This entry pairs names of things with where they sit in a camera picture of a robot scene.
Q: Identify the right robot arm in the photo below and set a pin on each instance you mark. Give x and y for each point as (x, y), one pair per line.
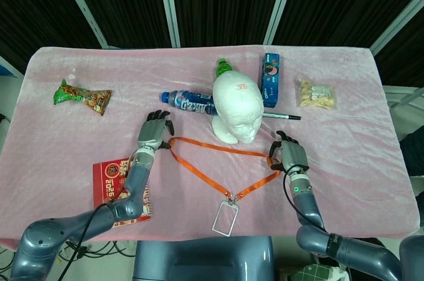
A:
(308, 204)

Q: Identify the pink velvet tablecloth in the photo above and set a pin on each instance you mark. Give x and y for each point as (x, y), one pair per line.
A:
(66, 148)

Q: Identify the white metal rack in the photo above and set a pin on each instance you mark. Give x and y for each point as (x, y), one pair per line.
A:
(407, 90)

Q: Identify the white foam mannequin head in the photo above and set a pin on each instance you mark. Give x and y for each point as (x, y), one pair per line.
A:
(236, 102)

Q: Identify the green drink bottle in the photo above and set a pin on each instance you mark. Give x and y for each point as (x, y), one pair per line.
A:
(223, 68)

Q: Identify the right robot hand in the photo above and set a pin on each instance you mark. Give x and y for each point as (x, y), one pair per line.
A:
(293, 155)

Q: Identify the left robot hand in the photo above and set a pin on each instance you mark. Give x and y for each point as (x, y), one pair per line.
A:
(152, 133)

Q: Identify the blue drink bottle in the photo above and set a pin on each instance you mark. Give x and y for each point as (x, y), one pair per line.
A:
(189, 102)

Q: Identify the white partition frame post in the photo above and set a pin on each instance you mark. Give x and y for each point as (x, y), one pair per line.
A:
(280, 2)
(169, 6)
(83, 6)
(397, 26)

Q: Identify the grey blue robot torso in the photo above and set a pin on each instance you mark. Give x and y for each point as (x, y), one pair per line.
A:
(198, 261)

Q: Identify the green orange snack packet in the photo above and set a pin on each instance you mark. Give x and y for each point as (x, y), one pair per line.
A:
(83, 95)

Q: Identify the green marker pen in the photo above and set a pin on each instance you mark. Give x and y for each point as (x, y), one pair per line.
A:
(285, 116)

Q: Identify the blue cookie box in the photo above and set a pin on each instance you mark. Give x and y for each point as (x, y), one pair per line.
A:
(270, 79)

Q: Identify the clear bag of yellow snacks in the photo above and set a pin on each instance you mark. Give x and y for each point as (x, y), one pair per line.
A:
(316, 95)

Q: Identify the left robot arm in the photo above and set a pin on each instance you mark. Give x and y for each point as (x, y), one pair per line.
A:
(53, 231)

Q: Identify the red spiral calendar notebook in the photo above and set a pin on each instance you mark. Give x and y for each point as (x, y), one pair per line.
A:
(106, 181)

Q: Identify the green checked box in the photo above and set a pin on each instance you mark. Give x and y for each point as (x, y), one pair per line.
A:
(314, 272)

